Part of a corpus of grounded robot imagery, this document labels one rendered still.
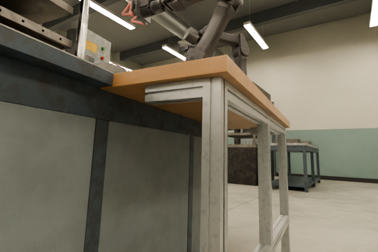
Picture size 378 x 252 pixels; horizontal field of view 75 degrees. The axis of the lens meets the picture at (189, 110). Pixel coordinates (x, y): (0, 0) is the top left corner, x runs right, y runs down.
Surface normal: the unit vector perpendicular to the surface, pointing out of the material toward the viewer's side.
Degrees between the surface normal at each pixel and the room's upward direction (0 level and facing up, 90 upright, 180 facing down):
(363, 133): 90
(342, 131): 90
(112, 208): 90
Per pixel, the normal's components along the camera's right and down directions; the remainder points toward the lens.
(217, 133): -0.47, -0.16
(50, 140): 0.91, -0.05
